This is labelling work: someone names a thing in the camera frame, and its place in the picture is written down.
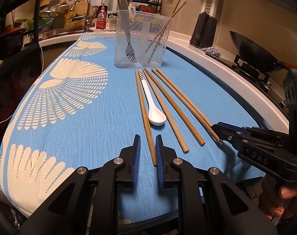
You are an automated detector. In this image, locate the person's right hand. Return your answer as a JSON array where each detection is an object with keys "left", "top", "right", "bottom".
[{"left": 258, "top": 174, "right": 297, "bottom": 223}]

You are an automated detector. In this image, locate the black spice rack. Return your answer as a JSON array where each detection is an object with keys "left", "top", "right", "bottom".
[{"left": 121, "top": 0, "right": 163, "bottom": 15}]

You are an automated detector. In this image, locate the black glass gas stove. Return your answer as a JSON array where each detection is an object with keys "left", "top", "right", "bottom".
[{"left": 221, "top": 54, "right": 293, "bottom": 119}]

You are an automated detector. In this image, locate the black shelving rack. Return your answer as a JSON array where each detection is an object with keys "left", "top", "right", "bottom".
[{"left": 0, "top": 0, "right": 73, "bottom": 57}]

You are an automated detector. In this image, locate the wooden cutting board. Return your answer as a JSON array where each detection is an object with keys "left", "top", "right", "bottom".
[{"left": 64, "top": 0, "right": 89, "bottom": 30}]

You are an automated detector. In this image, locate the black pot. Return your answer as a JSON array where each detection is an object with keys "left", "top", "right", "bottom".
[{"left": 0, "top": 28, "right": 26, "bottom": 57}]

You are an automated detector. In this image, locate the black electric kettle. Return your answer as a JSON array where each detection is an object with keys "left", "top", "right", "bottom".
[{"left": 189, "top": 11, "right": 219, "bottom": 48}]

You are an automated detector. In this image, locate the blue printed tablecloth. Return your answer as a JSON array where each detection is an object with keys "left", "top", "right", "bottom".
[{"left": 0, "top": 33, "right": 266, "bottom": 226}]

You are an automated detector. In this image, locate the black pan support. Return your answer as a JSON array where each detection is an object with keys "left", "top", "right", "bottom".
[{"left": 233, "top": 53, "right": 271, "bottom": 87}]

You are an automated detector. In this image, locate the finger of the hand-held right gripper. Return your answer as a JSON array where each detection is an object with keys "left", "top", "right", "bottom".
[
  {"left": 216, "top": 122, "right": 290, "bottom": 143},
  {"left": 210, "top": 125, "right": 279, "bottom": 153}
]

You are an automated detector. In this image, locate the clear plastic utensil holder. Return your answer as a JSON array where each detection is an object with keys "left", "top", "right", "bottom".
[{"left": 114, "top": 9, "right": 173, "bottom": 68}]

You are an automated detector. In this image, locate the wide wall vent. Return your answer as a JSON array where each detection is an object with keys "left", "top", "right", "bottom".
[{"left": 216, "top": 0, "right": 225, "bottom": 26}]

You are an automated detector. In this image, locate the chrome kitchen faucet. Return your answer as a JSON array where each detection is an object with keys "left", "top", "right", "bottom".
[{"left": 70, "top": 0, "right": 95, "bottom": 32}]

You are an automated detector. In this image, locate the glass jar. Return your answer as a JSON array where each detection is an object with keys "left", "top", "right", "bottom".
[{"left": 109, "top": 12, "right": 118, "bottom": 29}]

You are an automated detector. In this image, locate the green plastic basin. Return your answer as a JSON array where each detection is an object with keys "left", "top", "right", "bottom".
[{"left": 37, "top": 17, "right": 54, "bottom": 29}]

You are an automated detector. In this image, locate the white cable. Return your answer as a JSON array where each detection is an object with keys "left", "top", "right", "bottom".
[{"left": 0, "top": 45, "right": 45, "bottom": 129}]

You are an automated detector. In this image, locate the black wok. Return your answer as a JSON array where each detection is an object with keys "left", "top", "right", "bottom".
[{"left": 229, "top": 30, "right": 297, "bottom": 74}]

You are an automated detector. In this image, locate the grey knitted dishcloth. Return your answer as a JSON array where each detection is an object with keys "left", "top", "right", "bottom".
[{"left": 201, "top": 47, "right": 222, "bottom": 59}]

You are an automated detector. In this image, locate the metal fork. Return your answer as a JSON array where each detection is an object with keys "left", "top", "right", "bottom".
[{"left": 120, "top": 0, "right": 137, "bottom": 63}]

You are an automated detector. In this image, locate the white ceramic spoon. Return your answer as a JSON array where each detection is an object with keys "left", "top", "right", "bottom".
[{"left": 138, "top": 70, "right": 167, "bottom": 126}]

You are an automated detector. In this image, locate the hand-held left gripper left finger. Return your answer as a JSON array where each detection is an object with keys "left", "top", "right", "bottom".
[{"left": 19, "top": 134, "right": 142, "bottom": 235}]

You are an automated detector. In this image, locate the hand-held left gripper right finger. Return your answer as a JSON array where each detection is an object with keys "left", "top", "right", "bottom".
[{"left": 155, "top": 134, "right": 278, "bottom": 235}]

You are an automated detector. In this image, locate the pink dish soap bottle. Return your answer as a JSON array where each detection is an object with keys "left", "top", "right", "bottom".
[{"left": 96, "top": 3, "right": 109, "bottom": 30}]

